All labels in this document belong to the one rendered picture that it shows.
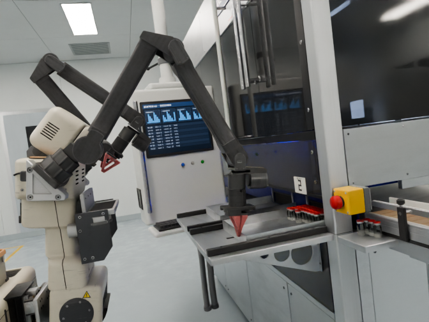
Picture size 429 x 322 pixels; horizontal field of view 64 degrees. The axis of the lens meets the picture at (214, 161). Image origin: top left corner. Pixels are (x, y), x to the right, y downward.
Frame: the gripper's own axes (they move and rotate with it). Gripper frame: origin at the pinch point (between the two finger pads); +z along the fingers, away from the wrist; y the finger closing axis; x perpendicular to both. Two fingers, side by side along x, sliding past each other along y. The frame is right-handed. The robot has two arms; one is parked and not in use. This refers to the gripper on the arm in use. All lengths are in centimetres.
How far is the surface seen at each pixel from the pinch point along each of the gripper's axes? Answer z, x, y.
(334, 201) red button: -11.2, -18.7, 23.3
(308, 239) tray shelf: 1.4, -10.2, 19.2
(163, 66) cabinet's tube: -78, 95, -12
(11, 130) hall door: -80, 542, -222
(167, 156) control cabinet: -26, 88, -12
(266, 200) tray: -2, 54, 33
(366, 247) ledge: 0.9, -25.3, 28.2
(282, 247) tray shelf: 2.9, -10.3, 10.5
